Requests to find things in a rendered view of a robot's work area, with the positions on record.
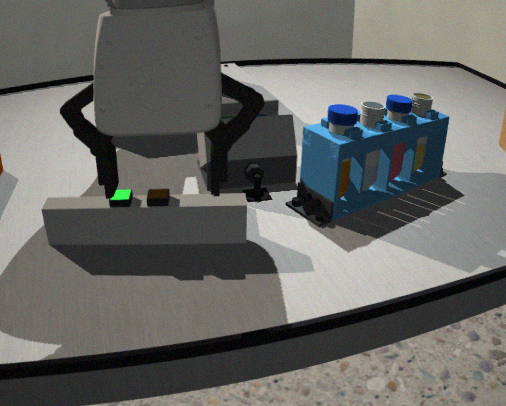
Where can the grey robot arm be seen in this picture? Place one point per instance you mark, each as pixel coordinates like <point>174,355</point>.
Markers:
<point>146,4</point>

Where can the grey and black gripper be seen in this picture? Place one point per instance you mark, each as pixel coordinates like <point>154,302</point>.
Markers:
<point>155,80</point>

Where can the blue tube rack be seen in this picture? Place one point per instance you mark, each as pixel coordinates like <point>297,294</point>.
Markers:
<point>323,152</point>

